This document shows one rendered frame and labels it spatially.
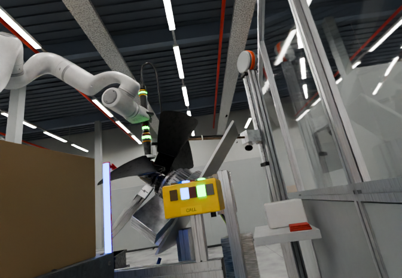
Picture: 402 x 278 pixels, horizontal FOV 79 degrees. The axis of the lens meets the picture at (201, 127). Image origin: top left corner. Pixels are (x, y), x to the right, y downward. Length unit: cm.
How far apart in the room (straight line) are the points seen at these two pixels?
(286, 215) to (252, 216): 555
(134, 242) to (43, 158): 806
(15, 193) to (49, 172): 8
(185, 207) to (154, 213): 41
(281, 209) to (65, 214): 89
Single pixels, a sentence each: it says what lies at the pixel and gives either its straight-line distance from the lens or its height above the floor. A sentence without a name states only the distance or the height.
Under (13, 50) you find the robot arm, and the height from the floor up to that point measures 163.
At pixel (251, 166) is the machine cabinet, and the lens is 683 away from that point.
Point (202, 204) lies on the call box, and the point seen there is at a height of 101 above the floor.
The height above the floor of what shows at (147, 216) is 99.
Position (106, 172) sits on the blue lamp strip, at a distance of 89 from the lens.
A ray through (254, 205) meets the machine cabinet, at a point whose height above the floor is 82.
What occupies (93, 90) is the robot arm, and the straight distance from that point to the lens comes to 112.
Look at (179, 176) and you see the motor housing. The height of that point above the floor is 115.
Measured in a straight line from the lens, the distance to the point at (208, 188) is 69.
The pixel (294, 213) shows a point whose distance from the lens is 121.
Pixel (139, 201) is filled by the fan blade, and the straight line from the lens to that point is 124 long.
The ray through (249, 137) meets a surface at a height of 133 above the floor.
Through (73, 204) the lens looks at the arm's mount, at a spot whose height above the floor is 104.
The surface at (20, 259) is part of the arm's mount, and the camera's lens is 53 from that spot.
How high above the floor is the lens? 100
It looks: 18 degrees up
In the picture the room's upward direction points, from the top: 9 degrees counter-clockwise
